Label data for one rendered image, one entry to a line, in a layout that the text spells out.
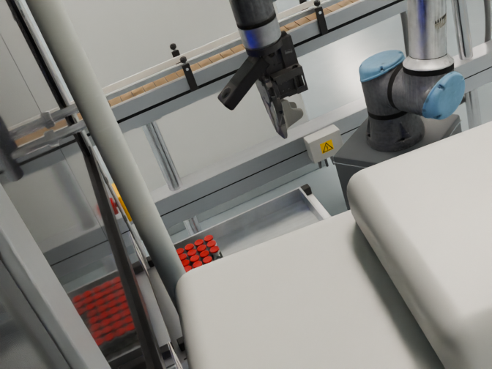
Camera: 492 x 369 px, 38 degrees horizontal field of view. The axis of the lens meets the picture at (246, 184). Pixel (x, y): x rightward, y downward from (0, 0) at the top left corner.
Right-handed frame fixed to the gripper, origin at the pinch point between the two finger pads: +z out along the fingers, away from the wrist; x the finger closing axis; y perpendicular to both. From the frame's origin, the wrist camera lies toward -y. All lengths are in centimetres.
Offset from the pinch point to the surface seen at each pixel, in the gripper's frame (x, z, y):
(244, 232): 3.4, 21.4, -13.5
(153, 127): 86, 30, -20
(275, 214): 4.5, 21.4, -5.5
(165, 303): -6.9, 21.7, -35.3
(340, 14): 82, 17, 49
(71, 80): -67, -52, -30
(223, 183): 84, 59, -5
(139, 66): 143, 31, -13
